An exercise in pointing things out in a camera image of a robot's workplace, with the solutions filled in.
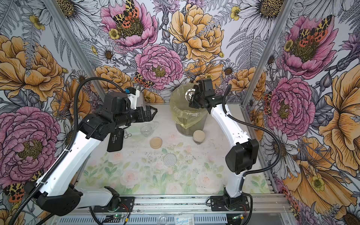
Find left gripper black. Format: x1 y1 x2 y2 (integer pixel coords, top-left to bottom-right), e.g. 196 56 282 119
113 106 157 128

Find clear jar beige lid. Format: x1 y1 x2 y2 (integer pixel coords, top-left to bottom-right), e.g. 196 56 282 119
140 124 154 137

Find peeled foil seal disc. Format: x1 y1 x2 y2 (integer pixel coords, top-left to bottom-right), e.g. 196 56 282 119
163 153 177 167

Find foil tea jar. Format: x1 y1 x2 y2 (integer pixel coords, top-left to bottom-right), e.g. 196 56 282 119
185 88 196 102

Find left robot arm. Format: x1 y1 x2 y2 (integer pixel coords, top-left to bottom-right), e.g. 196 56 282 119
25 89 158 216

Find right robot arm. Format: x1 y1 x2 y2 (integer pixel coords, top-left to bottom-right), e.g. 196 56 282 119
185 78 259 211

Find clear plastic bowl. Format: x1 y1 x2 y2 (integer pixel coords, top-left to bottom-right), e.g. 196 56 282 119
124 121 159 139

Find yellow bin liner bag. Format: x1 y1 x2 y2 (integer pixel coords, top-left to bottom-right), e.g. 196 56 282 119
169 82 209 129

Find small metal scissors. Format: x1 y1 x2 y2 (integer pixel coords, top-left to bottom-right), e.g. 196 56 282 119
124 130 132 139

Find closed beige lid jar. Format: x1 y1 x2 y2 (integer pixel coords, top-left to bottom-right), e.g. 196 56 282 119
193 130 206 144

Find black rectangular case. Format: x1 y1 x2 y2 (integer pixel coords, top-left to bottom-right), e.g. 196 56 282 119
107 127 125 152

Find surgical label box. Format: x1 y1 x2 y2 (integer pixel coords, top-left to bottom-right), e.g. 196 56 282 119
174 214 195 225

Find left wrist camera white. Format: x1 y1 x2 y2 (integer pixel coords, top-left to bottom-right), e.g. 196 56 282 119
125 87 140 110

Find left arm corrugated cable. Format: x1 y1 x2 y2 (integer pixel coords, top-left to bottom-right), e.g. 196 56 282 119
8 77 126 225

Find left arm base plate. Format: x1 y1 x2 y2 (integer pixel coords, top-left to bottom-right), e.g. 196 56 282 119
93 196 135 213

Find aluminium front rail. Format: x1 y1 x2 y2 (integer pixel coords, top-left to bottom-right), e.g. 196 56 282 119
50 193 293 216

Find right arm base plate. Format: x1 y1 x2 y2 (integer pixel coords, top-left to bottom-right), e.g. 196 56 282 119
210 195 250 212

